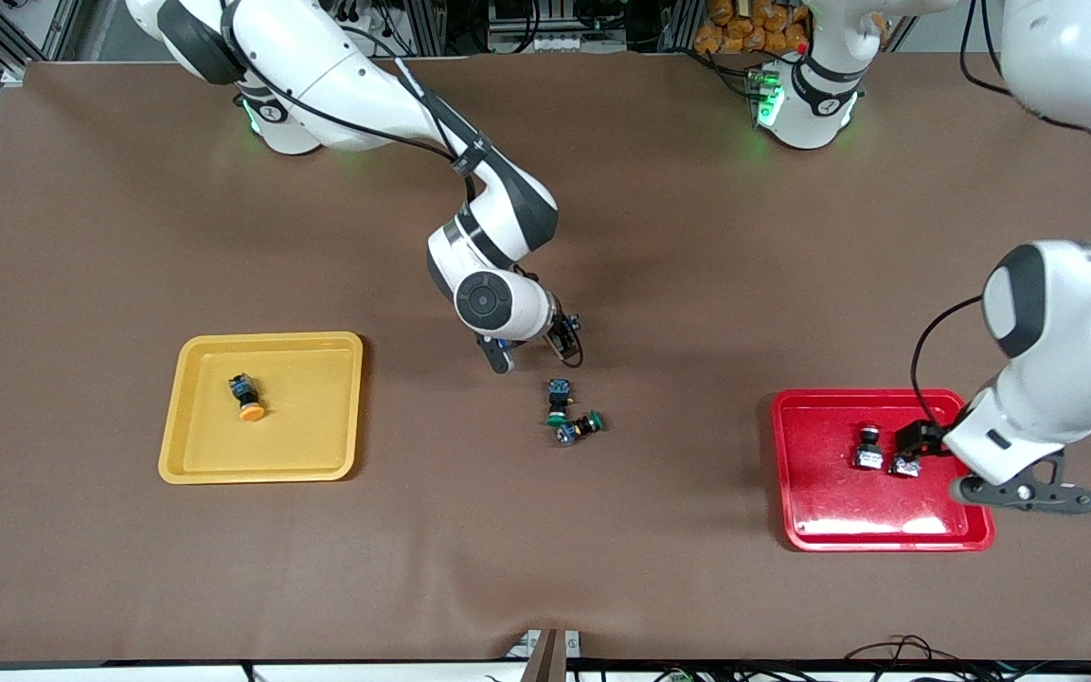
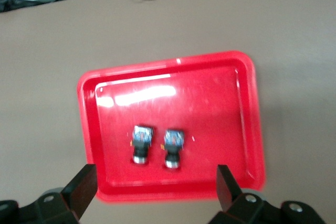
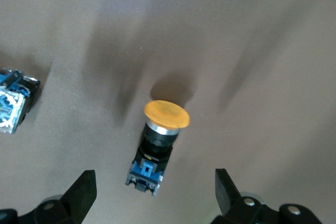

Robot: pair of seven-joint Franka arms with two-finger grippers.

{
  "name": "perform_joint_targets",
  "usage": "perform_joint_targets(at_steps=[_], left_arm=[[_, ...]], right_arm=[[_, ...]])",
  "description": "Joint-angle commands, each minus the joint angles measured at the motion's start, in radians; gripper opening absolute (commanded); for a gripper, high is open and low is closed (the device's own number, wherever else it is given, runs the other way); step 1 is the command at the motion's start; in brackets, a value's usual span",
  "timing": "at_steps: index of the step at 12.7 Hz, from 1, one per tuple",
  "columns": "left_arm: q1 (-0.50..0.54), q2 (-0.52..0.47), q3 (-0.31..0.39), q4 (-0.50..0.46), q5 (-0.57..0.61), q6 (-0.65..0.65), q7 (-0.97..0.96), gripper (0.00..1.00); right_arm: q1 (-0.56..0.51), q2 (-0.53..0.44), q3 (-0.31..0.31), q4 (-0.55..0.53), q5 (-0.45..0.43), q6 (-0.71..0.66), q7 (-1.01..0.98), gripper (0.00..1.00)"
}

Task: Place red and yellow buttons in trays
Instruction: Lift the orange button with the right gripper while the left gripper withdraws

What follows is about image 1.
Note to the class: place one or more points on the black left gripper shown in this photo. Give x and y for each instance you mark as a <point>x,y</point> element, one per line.
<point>921,438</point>

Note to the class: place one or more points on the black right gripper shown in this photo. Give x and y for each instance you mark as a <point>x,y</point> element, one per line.
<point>563,337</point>

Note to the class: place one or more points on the red push button switch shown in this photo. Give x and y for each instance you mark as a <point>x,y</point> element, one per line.
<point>868,450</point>
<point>905,467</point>

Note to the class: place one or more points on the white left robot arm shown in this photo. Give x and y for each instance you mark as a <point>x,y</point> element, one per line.
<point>1066,341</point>

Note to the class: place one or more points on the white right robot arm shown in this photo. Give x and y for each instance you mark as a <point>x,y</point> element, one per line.
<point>366,85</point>

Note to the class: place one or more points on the red plastic tray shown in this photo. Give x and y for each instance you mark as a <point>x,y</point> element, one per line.
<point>839,502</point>

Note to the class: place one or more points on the brown table mat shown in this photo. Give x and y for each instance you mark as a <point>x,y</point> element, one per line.
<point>545,568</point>

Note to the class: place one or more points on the white power strip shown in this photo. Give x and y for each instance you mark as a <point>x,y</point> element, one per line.
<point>541,43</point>

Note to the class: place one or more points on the yellow plastic tray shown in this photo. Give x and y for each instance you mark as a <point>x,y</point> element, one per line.
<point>263,407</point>

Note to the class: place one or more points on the orange items pile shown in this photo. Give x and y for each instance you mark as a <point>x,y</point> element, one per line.
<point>749,26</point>

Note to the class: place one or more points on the green push button switch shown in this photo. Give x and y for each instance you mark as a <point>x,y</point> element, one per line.
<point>579,427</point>
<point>559,398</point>

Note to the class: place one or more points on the metal table bracket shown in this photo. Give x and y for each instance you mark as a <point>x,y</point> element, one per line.
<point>544,655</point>

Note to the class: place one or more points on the aluminium frame post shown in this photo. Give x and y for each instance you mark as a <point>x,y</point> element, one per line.
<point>10,43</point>

